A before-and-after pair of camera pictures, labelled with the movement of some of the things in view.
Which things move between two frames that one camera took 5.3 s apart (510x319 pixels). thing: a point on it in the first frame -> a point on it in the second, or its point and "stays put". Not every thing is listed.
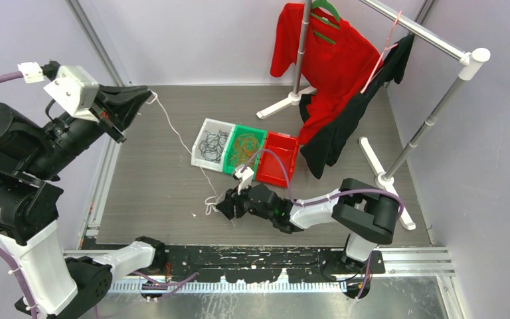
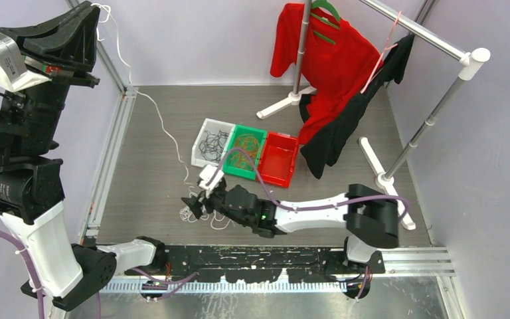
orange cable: x=246 y=145 stays put
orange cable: x=246 y=145 stays put
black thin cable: x=212 y=146 stays put
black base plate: x=270 y=264 stays put
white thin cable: x=218 y=195 -> x=175 y=141
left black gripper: x=119 y=104 -> x=69 y=38
